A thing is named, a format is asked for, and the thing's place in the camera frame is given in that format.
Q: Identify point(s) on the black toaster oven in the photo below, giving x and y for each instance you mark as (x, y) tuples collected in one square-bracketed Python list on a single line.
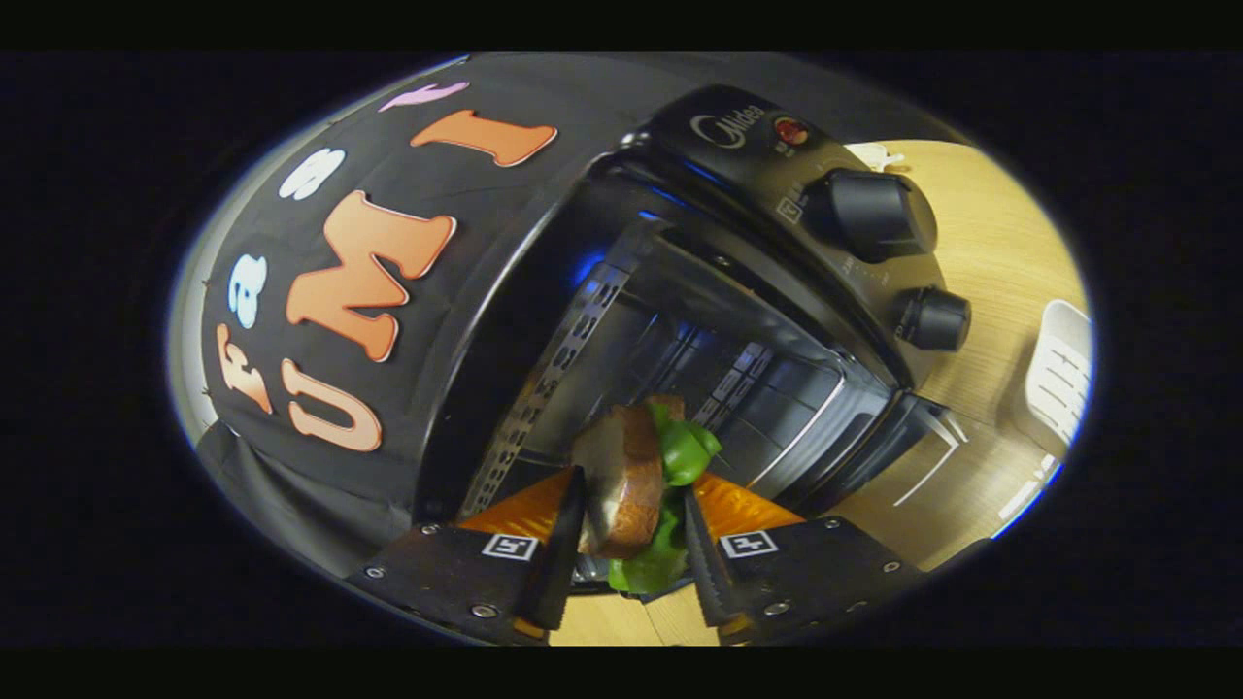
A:
[(757, 194)]

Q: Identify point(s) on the white ribbed tray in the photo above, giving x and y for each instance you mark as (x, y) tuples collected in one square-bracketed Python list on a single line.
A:
[(1058, 374)]

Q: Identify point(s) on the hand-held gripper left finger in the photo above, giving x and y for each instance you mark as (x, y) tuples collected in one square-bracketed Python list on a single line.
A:
[(558, 573)]

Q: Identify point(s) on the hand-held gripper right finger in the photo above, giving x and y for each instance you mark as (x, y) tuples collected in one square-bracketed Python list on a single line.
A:
[(704, 573)]

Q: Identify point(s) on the lettuce sandwich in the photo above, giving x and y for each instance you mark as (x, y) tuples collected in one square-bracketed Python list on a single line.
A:
[(626, 485)]

